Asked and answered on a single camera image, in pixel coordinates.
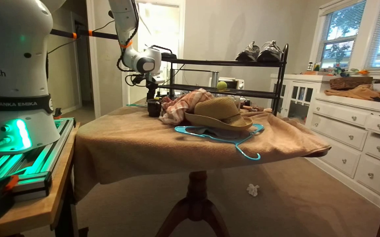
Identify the tan tablecloth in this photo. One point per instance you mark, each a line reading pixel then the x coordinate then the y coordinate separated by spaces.
pixel 129 143

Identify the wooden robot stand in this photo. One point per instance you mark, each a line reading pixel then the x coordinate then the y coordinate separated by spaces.
pixel 55 210

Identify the black metal shoe rack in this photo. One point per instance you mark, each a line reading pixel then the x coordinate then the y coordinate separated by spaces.
pixel 236 88

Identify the crumpled white paper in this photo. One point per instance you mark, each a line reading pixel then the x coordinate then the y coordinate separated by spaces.
pixel 253 190

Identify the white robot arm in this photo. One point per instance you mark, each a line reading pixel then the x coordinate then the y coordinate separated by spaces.
pixel 143 64

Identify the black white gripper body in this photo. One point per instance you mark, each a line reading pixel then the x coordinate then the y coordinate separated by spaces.
pixel 150 84

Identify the left dark shoe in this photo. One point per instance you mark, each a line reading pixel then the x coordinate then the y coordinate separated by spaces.
pixel 249 55

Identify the turquoise plastic clothes hanger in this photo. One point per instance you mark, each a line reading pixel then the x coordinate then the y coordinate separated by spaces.
pixel 236 139

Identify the white dresser with drawers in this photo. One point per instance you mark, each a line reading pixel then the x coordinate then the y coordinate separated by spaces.
pixel 350 126

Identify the dark shoe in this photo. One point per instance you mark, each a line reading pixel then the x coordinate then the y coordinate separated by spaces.
pixel 249 55
pixel 270 53

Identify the red white checkered towel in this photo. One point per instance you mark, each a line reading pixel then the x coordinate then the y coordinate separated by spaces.
pixel 174 110

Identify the tan cowboy hat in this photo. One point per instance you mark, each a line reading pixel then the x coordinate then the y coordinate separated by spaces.
pixel 220 114

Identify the right dark shoe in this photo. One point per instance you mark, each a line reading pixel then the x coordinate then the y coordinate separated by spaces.
pixel 270 53

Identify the dark mug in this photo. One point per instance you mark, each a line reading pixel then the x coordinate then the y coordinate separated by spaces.
pixel 154 109

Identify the wooden table pedestal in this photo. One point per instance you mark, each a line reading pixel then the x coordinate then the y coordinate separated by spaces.
pixel 195 207

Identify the green tennis ball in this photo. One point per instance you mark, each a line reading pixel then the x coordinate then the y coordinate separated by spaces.
pixel 221 86

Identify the brown cloth on dresser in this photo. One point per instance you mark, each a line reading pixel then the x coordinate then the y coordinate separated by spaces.
pixel 363 92

